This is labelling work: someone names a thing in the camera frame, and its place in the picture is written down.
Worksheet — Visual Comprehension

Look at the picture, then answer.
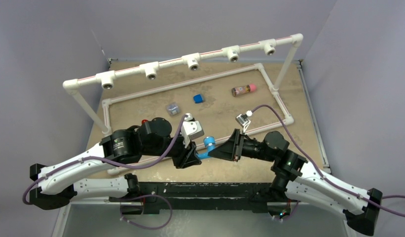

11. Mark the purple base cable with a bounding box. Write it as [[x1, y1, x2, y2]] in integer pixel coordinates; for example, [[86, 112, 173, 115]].
[[119, 191, 175, 230]]

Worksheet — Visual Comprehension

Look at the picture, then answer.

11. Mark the blue water faucet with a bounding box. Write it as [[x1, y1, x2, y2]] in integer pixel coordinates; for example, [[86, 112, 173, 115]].
[[197, 136, 216, 160]]

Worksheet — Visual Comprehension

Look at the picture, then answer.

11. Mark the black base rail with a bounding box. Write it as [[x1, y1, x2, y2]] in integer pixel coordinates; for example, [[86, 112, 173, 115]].
[[109, 181, 302, 215]]

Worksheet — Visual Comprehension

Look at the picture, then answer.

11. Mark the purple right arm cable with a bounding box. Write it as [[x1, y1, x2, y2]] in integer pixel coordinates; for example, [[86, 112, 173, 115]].
[[246, 104, 405, 219]]

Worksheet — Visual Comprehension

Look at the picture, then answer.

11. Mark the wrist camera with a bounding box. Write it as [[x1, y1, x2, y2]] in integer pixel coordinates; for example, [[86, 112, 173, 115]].
[[236, 114, 251, 133], [181, 113, 205, 148]]

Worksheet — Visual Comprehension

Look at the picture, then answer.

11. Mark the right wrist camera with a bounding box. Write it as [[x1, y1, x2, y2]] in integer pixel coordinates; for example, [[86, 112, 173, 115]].
[[236, 114, 251, 133]]

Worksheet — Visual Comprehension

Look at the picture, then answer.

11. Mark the blue rectangular box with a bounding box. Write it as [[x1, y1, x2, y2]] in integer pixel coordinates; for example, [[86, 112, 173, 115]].
[[193, 94, 205, 104]]

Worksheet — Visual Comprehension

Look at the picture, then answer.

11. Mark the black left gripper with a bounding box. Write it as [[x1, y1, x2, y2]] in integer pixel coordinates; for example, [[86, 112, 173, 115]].
[[142, 129, 202, 169]]

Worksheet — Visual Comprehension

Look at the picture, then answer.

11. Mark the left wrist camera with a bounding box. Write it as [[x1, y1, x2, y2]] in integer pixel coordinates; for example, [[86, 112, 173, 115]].
[[181, 113, 205, 148]]

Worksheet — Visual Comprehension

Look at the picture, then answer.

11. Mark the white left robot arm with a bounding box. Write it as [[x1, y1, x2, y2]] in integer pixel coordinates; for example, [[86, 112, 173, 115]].
[[22, 115, 204, 210]]

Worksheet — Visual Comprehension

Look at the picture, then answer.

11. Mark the white PVC pipe frame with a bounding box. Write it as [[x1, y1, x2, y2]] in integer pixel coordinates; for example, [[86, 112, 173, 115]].
[[62, 33, 304, 176]]

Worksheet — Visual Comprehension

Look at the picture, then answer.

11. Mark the pink capped candy bottle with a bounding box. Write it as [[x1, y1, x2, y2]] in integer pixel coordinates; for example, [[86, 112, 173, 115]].
[[231, 83, 257, 97]]

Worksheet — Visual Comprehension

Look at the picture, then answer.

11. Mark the clear box of clips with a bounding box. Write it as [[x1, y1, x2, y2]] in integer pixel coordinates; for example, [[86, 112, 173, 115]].
[[166, 102, 181, 117]]

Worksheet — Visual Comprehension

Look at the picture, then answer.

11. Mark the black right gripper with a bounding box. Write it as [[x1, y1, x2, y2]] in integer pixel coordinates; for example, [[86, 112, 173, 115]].
[[208, 129, 276, 162]]

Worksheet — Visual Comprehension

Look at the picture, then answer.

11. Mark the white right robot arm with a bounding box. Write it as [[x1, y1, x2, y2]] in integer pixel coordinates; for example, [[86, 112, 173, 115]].
[[208, 129, 382, 236]]

